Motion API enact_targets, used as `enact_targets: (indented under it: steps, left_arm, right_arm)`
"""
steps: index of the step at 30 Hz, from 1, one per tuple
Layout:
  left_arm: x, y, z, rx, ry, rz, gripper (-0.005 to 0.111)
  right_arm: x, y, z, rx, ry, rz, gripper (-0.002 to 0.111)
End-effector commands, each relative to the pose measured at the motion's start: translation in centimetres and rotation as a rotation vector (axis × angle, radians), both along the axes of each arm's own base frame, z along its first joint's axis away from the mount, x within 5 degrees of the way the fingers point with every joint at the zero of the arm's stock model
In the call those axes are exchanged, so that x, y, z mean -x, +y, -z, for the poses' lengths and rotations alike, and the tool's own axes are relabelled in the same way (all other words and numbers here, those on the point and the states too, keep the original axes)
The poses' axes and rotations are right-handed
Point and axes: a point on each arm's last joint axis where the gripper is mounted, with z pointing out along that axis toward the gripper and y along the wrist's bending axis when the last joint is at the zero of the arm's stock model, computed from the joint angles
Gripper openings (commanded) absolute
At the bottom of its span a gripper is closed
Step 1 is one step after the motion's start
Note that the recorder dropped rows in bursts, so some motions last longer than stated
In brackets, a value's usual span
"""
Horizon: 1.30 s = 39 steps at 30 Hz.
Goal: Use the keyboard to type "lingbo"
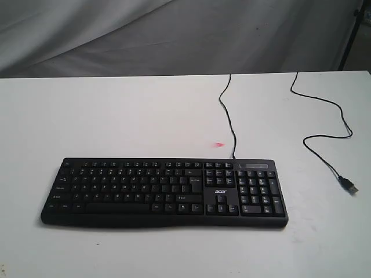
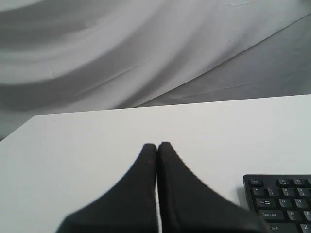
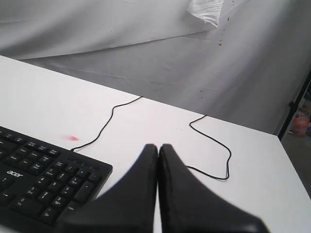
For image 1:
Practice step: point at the grey backdrop cloth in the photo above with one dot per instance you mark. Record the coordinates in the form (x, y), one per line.
(145, 38)

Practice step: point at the black acer keyboard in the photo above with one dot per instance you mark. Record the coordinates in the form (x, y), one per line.
(165, 192)

